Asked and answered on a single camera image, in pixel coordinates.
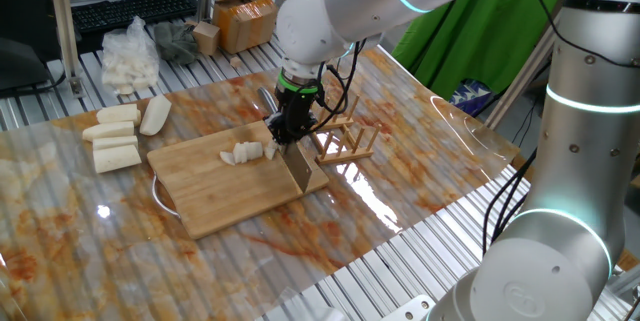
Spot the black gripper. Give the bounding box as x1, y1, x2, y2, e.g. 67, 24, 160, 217
264, 87, 319, 147

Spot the steel cleaver knife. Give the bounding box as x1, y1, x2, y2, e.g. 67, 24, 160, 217
257, 86, 315, 194

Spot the plastic bag of radish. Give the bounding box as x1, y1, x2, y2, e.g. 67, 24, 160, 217
101, 15, 161, 96

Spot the wooden peg rack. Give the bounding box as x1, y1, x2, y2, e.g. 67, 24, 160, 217
312, 93, 381, 166

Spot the wooden cutting board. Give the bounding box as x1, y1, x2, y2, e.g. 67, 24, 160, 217
146, 118, 330, 241

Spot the taped cardboard box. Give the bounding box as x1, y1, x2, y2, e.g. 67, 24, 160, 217
212, 0, 279, 55

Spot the small cardboard cube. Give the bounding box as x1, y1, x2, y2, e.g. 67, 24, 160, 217
192, 21, 221, 57

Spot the grey green cloth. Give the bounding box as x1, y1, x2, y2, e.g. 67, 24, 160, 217
152, 21, 200, 66

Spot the blue patterned bag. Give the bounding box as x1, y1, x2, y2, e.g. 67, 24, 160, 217
448, 79, 494, 117

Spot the black computer keyboard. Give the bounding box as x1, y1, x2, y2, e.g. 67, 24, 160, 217
70, 0, 199, 35

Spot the green fabric backdrop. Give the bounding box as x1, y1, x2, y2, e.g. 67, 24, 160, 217
392, 0, 572, 101

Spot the marble pattern plastic mat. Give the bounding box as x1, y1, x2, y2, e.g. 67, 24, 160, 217
0, 45, 521, 321

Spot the black computer monitor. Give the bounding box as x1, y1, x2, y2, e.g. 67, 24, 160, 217
0, 0, 64, 95

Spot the black camera cable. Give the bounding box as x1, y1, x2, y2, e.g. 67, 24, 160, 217
317, 59, 351, 112

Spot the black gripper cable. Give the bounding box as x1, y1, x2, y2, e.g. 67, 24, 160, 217
309, 38, 369, 135

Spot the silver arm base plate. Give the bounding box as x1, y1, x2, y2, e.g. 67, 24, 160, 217
379, 294, 436, 321

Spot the black arm base cable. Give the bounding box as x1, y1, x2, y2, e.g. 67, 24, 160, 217
481, 146, 539, 257

